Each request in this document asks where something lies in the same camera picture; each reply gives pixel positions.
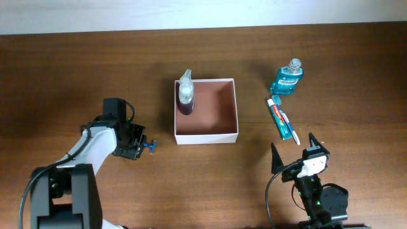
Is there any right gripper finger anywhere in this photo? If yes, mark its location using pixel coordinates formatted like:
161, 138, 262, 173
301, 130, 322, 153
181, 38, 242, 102
308, 132, 324, 149
271, 143, 284, 174

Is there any clear spray bottle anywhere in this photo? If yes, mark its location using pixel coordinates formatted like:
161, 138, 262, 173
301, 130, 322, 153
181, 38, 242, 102
178, 69, 195, 115

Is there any blue mouthwash bottle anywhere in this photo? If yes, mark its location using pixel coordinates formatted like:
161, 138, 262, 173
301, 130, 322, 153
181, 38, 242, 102
270, 59, 304, 95

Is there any white open cardboard box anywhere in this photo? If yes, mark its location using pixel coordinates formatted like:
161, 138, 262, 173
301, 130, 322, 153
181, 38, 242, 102
174, 78, 239, 145

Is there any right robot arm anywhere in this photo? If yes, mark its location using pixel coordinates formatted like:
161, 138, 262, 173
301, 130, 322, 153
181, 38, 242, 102
265, 133, 367, 229

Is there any blue disposable razor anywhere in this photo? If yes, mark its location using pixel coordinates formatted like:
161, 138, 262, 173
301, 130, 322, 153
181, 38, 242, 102
143, 140, 157, 154

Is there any green toothpaste tube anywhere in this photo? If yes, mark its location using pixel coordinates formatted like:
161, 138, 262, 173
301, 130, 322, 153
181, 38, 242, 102
267, 99, 293, 140

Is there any blue white toothbrush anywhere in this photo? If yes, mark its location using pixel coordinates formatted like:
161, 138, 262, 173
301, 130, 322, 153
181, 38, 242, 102
272, 95, 301, 146

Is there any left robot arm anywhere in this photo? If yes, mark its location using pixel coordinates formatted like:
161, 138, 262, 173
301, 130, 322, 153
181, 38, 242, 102
18, 98, 156, 228

